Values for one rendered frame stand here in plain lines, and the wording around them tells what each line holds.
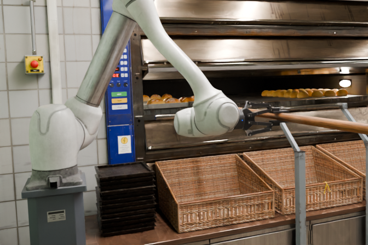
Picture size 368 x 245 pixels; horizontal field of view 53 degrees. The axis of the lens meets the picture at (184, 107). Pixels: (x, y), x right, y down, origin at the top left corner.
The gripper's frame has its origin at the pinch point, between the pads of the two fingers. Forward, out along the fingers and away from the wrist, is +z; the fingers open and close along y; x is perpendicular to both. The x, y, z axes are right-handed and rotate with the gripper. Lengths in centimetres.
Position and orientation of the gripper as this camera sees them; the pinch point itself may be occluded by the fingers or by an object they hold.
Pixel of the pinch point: (279, 116)
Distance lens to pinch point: 145.7
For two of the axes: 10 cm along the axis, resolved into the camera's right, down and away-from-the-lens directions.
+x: 3.2, 0.5, -9.4
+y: 0.3, 10.0, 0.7
